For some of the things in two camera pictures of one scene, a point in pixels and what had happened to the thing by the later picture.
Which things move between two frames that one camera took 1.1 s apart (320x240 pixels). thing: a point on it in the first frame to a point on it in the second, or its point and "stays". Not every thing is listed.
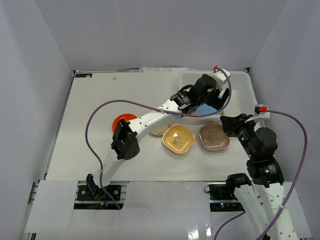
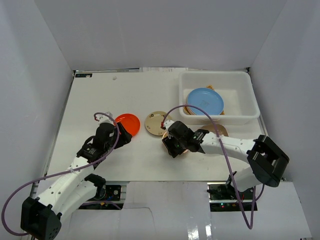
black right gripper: [229, 123] to [172, 151]
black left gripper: [216, 97] to [122, 135]
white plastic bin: [243, 100] stays
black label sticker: [83, 75] stays
